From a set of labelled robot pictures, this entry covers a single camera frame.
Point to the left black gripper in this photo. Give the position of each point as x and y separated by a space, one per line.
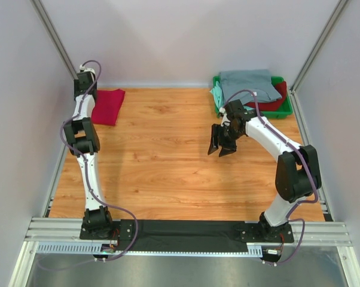
76 88

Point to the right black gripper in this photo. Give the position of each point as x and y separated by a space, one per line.
216 138

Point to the bright red t shirt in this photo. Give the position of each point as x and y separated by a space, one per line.
107 107

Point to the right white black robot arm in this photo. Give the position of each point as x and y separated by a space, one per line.
297 172

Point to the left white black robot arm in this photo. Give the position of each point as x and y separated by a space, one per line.
79 135

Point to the light teal t shirt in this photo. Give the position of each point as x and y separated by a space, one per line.
218 96

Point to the dark red t shirt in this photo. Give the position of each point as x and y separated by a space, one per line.
268 96

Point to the green plastic bin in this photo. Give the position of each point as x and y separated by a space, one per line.
285 108

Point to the grey blue t shirt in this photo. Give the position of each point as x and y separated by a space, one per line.
233 81

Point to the black cloth strip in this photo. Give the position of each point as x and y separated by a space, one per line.
188 236

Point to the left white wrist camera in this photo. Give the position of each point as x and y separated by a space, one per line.
83 68

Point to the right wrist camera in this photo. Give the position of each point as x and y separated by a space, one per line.
223 115

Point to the left aluminium corner post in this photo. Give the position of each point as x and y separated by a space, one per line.
46 21

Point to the aluminium corner post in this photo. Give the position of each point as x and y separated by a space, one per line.
46 21
331 23

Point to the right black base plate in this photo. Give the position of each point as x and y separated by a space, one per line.
261 233

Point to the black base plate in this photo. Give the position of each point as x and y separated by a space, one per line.
117 230
261 233

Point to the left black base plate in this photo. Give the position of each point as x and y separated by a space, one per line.
117 230

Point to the aluminium front rail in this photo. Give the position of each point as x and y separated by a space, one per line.
68 229

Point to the right aluminium corner post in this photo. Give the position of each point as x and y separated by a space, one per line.
331 23

